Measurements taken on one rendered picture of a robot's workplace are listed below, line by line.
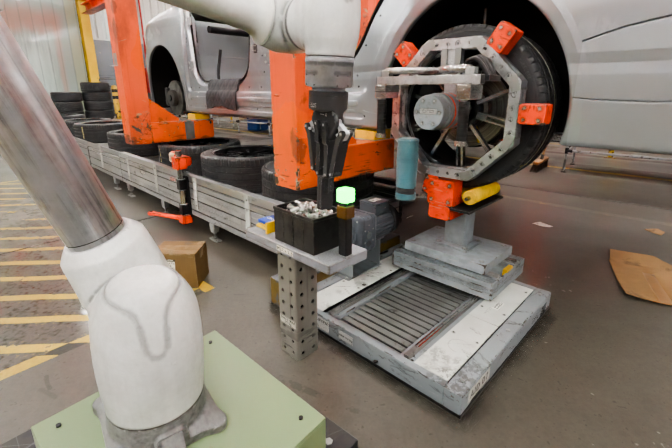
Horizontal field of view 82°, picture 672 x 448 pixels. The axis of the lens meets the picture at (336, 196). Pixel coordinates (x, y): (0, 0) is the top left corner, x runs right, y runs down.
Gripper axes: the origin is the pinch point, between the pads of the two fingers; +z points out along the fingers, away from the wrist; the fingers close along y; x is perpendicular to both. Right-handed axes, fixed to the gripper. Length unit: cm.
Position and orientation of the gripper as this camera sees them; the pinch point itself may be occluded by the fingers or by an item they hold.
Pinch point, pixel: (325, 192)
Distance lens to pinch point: 78.6
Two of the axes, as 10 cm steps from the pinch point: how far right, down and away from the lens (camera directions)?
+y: 6.1, 2.7, -7.4
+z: -0.4, 9.5, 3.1
